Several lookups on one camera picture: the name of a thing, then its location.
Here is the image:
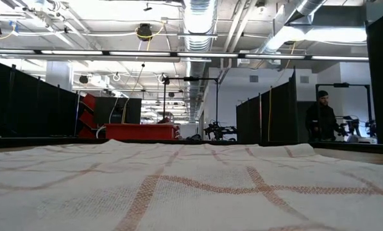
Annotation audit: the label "red plastic bin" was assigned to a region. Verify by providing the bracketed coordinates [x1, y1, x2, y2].
[105, 123, 181, 141]

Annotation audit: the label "distant black robot arms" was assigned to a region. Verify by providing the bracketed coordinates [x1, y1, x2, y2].
[203, 121, 237, 141]
[338, 115, 377, 139]

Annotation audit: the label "person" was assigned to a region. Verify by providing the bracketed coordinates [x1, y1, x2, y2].
[305, 90, 346, 142]

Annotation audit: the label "black room partition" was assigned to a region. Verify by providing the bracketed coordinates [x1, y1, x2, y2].
[0, 57, 80, 137]
[235, 70, 317, 144]

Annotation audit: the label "red tilted bin rack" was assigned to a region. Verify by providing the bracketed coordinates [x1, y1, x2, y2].
[77, 92, 98, 139]

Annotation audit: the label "silver ventilation duct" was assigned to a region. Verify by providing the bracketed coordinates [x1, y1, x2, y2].
[181, 0, 217, 119]
[258, 0, 327, 54]

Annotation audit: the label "black camera rig frame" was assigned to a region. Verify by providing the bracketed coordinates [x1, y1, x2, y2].
[162, 76, 220, 124]
[315, 82, 371, 129]

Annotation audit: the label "black aluminium table frame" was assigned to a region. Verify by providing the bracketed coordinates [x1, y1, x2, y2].
[0, 136, 383, 155]

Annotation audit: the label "large black partition wall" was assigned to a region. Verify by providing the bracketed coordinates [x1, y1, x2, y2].
[366, 8, 383, 145]

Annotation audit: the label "white checked towel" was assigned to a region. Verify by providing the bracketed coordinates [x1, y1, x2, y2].
[0, 139, 383, 231]

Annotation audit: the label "long ceiling light strip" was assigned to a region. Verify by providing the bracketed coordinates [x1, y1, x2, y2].
[0, 48, 370, 62]

